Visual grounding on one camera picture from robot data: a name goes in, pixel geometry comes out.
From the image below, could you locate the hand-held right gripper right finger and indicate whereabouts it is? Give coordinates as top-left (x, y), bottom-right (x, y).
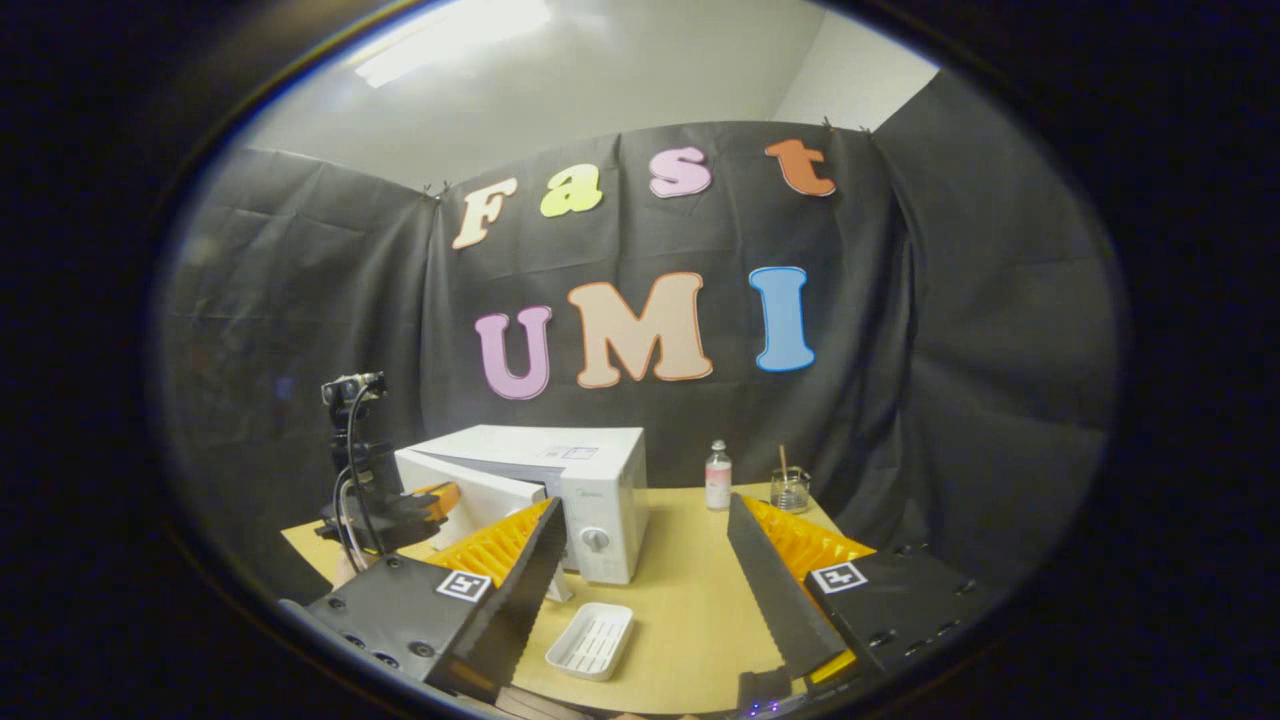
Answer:
top-left (727, 492), bottom-right (1001, 691)

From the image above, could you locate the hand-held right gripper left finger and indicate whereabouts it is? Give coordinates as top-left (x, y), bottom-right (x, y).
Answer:
top-left (278, 497), bottom-right (569, 704)

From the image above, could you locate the white microwave oven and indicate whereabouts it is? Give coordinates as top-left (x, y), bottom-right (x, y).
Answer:
top-left (393, 425), bottom-right (650, 604)

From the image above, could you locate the white plastic tray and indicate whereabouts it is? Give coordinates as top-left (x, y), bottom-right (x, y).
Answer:
top-left (545, 602), bottom-right (635, 683)

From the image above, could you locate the small black box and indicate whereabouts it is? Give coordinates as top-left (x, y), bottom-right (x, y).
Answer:
top-left (737, 667), bottom-right (798, 717)

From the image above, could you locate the glass beaker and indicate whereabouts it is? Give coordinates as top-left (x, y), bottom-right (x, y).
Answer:
top-left (769, 466), bottom-right (812, 515)

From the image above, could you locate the clear bottle with pink label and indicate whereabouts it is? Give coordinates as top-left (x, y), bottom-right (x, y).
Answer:
top-left (704, 439), bottom-right (734, 512)

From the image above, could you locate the black backdrop cloth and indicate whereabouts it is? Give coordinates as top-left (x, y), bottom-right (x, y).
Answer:
top-left (160, 70), bottom-right (1121, 621)

